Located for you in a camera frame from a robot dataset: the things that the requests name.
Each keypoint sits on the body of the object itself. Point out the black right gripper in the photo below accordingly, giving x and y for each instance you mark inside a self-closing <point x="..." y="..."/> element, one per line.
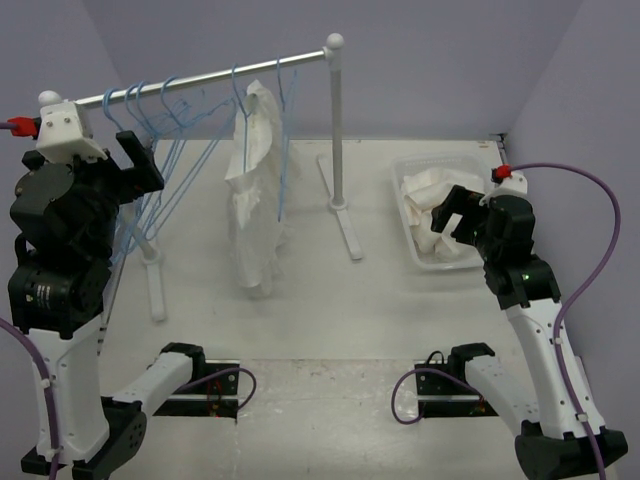
<point x="462" y="201"/>

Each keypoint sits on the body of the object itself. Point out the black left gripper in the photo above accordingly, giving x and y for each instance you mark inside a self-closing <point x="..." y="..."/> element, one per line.
<point x="144" y="171"/>

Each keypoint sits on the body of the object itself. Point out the light blue hangers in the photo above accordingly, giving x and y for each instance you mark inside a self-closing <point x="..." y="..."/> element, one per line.
<point x="173" y="124"/>

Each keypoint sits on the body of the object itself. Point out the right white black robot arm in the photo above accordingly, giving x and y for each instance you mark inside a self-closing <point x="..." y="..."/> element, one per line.
<point x="558" y="433"/>

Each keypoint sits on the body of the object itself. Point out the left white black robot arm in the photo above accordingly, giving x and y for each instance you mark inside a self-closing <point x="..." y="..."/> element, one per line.
<point x="57" y="304"/>

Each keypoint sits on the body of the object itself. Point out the white hanging skirt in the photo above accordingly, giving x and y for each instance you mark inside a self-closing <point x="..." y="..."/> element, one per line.
<point x="252" y="205"/>

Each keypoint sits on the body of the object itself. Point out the light blue skirt hanger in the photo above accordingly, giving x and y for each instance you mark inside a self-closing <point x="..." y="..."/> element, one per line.
<point x="245" y="115"/>

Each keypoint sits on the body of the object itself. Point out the white perforated plastic basket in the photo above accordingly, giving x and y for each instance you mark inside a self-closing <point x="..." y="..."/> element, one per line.
<point x="421" y="183"/>

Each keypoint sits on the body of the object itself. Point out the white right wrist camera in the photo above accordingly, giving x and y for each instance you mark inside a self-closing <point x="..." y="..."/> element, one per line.
<point x="505" y="182"/>

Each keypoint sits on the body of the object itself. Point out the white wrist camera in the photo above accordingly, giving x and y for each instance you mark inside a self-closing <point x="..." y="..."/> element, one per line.
<point x="505" y="182"/>
<point x="65" y="133"/>

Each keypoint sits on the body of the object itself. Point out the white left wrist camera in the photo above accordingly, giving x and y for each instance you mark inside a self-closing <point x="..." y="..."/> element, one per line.
<point x="65" y="133"/>

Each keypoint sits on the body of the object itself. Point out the white right rack post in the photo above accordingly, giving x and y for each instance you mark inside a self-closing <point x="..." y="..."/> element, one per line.
<point x="332" y="169"/>

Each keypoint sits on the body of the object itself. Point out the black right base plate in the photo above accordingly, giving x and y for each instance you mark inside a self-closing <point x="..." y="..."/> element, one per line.
<point x="441" y="385"/>

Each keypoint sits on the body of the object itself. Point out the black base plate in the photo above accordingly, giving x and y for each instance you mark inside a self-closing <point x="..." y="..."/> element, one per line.
<point x="216" y="398"/>
<point x="441" y="385"/>

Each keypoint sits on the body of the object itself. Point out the silver clothes rack rail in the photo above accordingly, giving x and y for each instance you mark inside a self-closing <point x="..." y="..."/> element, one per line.
<point x="182" y="83"/>

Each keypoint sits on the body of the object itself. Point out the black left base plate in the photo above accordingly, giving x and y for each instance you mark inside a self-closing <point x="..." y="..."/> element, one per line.
<point x="216" y="398"/>

